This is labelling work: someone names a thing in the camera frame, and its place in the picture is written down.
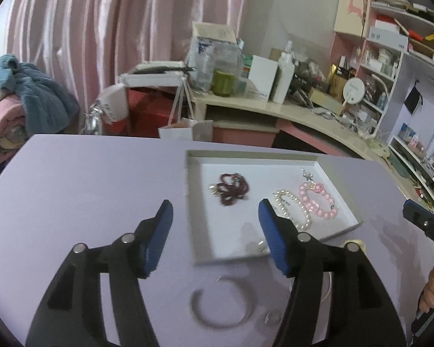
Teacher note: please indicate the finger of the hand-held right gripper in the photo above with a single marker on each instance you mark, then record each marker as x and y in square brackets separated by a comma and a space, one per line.
[425, 224]

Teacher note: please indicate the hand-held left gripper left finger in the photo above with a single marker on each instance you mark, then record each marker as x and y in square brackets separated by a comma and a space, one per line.
[159, 238]

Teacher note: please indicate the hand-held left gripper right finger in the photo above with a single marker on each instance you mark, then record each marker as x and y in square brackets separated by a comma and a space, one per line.
[275, 238]

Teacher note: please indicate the grey cardboard tray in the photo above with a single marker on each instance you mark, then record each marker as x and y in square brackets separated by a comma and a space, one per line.
[231, 231]

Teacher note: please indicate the silver bangle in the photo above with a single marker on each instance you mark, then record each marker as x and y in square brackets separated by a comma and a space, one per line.
[333, 286]

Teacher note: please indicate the lilac tablecloth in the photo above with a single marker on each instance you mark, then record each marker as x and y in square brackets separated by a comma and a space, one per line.
[76, 195]

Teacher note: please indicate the small paper gift bag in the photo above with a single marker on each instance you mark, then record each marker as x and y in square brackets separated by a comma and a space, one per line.
[184, 132]

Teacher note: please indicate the cream corner desk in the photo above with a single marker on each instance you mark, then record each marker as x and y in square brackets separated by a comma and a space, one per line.
[311, 119]

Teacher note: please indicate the black hanging pouch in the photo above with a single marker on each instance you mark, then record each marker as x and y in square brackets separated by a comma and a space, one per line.
[414, 99]

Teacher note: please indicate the red storage box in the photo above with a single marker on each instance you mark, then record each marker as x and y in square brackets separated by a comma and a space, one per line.
[148, 112]

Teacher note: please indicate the white paper bag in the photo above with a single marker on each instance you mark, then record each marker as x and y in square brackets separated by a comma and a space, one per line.
[110, 104]

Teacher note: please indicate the beige flat box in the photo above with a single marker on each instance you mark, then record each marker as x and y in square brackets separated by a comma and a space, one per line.
[323, 99]

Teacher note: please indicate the round white mirror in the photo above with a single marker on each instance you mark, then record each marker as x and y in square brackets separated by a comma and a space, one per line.
[354, 92]

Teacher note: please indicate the white square bottle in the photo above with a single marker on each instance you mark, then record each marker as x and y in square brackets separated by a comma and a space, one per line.
[284, 79]

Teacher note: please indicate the white carton box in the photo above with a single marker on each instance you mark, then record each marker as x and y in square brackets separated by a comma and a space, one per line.
[262, 77]

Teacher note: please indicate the green glass jar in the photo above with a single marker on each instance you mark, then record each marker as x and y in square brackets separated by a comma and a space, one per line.
[223, 84]

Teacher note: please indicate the pink white bookshelf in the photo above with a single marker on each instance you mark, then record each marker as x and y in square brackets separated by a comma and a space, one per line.
[390, 61]

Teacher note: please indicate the pink folded blanket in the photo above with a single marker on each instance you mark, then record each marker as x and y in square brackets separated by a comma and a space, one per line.
[3, 130]

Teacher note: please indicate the clear plastic supply box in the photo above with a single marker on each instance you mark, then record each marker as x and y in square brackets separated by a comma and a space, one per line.
[209, 54]

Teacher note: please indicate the pink curtain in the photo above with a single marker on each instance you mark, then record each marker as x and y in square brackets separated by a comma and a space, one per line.
[112, 25]

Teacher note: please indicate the cabinet door with pink animal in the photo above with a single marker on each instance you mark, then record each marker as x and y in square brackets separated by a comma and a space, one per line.
[352, 5]

